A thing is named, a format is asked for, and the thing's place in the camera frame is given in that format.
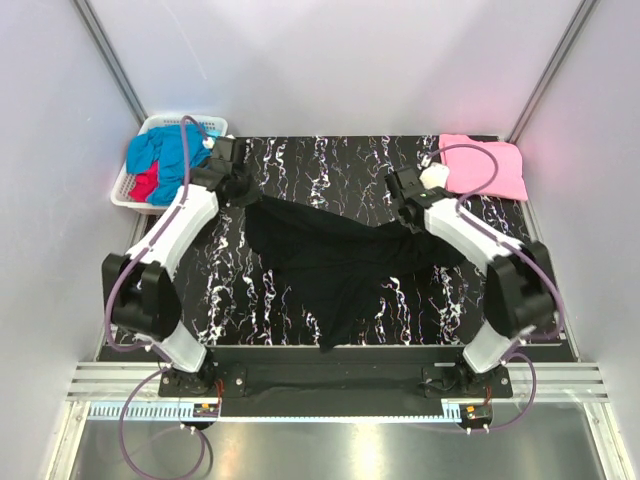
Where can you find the red t-shirt in basket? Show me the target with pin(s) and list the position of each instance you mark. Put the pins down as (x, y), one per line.
(145, 184)

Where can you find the black t-shirt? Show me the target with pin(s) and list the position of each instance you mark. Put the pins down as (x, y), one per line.
(335, 266)

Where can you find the folded pink t-shirt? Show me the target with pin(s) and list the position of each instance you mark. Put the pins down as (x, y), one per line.
(473, 165)

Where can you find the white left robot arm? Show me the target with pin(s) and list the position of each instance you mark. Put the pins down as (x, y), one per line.
(139, 292)

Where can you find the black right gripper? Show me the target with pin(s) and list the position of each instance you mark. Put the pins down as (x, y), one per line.
(415, 228)

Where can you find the aluminium frame rail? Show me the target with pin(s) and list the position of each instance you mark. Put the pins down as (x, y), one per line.
(131, 390)

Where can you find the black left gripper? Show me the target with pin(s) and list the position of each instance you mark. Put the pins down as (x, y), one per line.
(244, 198)

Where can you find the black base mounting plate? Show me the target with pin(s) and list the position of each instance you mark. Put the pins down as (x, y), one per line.
(346, 382)

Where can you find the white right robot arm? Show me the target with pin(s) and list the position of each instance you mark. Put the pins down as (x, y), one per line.
(521, 298)

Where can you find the blue t-shirt in basket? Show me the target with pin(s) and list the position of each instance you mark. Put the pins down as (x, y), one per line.
(164, 146)

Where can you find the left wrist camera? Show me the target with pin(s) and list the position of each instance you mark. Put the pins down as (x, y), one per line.
(226, 148)

